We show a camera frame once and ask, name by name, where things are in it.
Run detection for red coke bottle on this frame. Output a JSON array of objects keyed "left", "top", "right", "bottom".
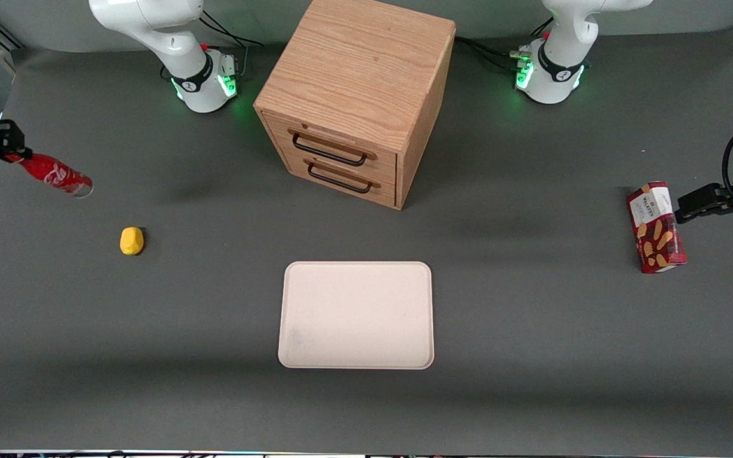
[{"left": 9, "top": 153, "right": 94, "bottom": 199}]

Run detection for beige rectangular tray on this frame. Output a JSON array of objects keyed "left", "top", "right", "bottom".
[{"left": 277, "top": 261, "right": 435, "bottom": 370}]

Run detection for red cookie box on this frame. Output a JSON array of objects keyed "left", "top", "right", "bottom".
[{"left": 626, "top": 181, "right": 688, "bottom": 274}]

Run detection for yellow lemon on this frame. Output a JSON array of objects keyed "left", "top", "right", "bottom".
[{"left": 120, "top": 227, "right": 145, "bottom": 256}]

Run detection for wooden two-drawer cabinet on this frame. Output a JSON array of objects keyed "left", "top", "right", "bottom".
[{"left": 253, "top": 0, "right": 457, "bottom": 211}]

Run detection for grey table mat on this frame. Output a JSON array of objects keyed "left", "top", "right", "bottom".
[{"left": 0, "top": 24, "right": 733, "bottom": 456}]

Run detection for black right arm base cables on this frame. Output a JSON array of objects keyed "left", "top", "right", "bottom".
[{"left": 200, "top": 8, "right": 265, "bottom": 82}]

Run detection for black arm base cables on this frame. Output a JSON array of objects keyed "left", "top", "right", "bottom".
[
  {"left": 200, "top": 8, "right": 265, "bottom": 82},
  {"left": 454, "top": 18, "right": 555, "bottom": 72}
]

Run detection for black left arm base cables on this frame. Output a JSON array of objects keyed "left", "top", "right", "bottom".
[{"left": 454, "top": 18, "right": 555, "bottom": 72}]

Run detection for black drawer handle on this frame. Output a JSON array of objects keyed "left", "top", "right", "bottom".
[
  {"left": 291, "top": 131, "right": 368, "bottom": 168},
  {"left": 306, "top": 161, "right": 373, "bottom": 195}
]

